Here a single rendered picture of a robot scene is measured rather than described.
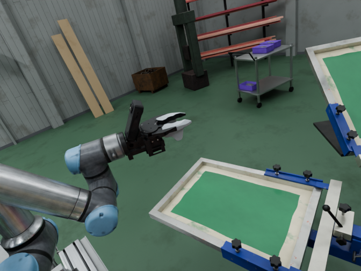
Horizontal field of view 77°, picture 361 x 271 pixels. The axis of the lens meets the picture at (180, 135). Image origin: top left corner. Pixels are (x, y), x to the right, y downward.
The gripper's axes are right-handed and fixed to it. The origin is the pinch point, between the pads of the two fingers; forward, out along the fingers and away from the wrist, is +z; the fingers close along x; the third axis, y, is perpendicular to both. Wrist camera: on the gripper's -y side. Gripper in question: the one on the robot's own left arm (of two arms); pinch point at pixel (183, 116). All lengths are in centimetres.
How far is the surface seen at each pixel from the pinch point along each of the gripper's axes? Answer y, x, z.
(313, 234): 73, 16, 46
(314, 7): 108, -510, 571
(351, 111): 45, -21, 103
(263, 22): 124, -570, 447
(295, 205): 72, 1, 50
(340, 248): 72, 26, 50
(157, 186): 192, -166, -12
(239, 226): 73, -2, 18
